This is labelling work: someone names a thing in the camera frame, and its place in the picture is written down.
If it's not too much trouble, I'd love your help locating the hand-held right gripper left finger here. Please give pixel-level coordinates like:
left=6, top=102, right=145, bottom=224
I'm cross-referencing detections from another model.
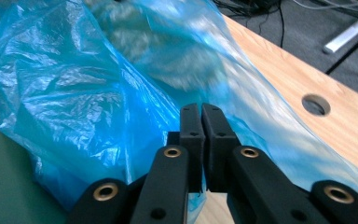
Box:
left=130, top=103, right=206, bottom=224

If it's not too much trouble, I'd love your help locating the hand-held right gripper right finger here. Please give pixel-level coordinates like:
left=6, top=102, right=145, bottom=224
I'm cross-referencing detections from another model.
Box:
left=200, top=103, right=330, bottom=224

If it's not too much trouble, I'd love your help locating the black folding chair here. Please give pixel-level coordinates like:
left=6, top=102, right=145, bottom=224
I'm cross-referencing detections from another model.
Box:
left=324, top=27, right=358, bottom=79

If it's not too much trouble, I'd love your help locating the black floor cable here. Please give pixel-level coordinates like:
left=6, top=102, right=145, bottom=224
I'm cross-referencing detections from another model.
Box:
left=277, top=0, right=287, bottom=49

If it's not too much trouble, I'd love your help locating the white floor cable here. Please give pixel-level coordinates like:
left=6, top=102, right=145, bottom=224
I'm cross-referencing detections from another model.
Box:
left=292, top=0, right=358, bottom=17

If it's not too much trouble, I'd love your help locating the white desk frame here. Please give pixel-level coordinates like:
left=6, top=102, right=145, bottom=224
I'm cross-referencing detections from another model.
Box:
left=322, top=0, right=358, bottom=54

